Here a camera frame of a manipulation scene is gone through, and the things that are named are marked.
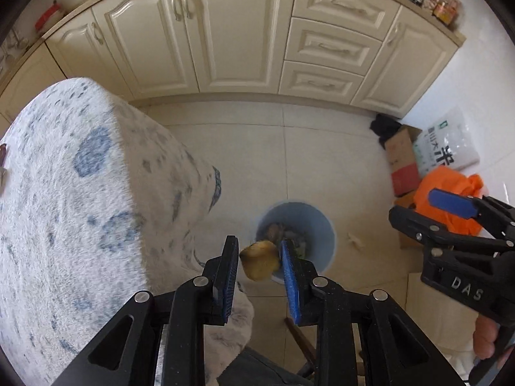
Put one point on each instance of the red lidded bowl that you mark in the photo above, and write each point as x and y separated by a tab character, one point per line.
49	18

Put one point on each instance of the black cloth on floor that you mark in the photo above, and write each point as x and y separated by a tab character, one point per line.
384	127

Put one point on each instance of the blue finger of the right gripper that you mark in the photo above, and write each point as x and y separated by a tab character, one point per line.
434	234
452	203

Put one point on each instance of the red brown cardboard box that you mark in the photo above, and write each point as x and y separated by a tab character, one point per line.
402	160

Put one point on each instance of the white blue patterned tablecloth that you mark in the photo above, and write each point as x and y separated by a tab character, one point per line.
99	201

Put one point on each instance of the white rice bag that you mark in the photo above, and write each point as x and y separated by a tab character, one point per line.
447	142

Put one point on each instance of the brown wooden chair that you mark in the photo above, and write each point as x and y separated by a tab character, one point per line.
300	349

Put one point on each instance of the yellow brown food scrap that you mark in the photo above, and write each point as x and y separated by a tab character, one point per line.
260	260

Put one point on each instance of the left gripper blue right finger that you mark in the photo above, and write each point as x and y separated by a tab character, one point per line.
298	277

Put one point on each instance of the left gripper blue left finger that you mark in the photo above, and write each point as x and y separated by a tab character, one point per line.
225	280

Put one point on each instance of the orange plastic bag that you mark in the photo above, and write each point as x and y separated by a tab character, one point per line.
449	180

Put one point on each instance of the cream kitchen base cabinets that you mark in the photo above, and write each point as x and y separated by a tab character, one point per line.
378	55

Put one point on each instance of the light blue trash bin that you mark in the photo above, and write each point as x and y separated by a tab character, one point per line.
311	230

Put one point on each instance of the person's dark trousers leg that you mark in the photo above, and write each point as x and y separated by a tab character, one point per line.
253	369

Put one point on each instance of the crumpled white tissue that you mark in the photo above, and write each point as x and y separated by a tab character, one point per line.
356	242

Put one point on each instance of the person's right hand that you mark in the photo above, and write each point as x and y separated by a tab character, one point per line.
484	336

